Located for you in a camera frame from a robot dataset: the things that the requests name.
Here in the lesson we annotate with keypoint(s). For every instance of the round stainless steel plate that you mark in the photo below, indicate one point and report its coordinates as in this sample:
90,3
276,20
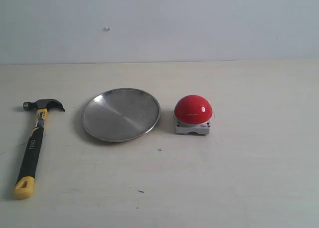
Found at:
120,115

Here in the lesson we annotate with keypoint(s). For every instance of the red dome push button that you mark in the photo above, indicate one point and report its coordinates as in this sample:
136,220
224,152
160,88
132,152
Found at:
193,114

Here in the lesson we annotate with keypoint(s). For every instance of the yellow black claw hammer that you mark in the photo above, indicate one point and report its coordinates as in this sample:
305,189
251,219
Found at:
24,187

